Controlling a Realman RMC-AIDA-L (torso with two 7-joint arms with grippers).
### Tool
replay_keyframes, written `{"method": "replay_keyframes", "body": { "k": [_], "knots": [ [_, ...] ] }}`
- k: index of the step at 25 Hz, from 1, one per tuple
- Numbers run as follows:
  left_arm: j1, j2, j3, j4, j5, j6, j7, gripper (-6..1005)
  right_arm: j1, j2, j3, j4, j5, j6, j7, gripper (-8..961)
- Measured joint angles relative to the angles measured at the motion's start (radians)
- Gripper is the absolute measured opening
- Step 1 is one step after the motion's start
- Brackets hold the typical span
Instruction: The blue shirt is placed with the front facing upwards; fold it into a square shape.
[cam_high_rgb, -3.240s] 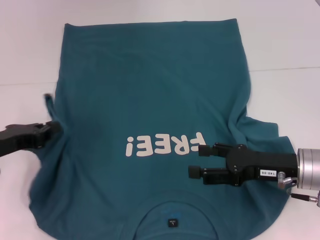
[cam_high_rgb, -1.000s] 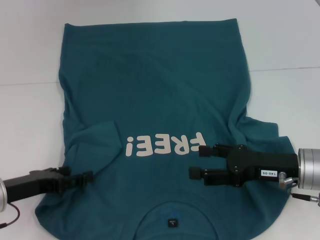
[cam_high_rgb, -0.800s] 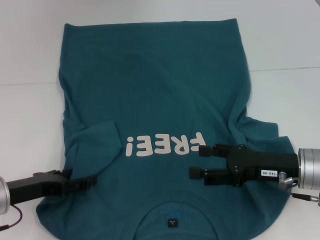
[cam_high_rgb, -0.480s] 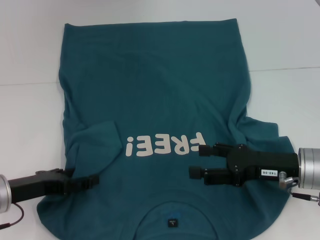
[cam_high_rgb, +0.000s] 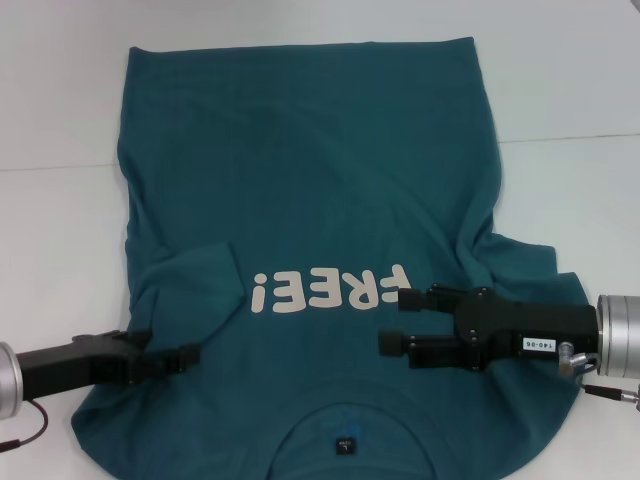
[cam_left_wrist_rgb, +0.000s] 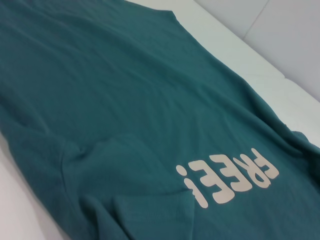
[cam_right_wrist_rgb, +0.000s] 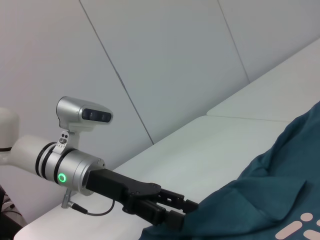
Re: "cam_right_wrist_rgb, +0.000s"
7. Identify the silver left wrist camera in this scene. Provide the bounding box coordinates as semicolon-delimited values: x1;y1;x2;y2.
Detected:
53;96;114;156

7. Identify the left arm connector cable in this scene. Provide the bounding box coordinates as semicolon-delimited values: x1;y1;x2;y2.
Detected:
61;188;116;216

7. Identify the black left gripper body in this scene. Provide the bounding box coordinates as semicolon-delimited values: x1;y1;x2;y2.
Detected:
86;169;162;213

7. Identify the teal FREE print t-shirt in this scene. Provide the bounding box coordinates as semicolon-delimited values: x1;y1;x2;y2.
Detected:
141;99;320;240

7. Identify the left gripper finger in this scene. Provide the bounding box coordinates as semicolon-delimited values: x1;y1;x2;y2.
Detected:
149;188;200;215
136;199;186;231

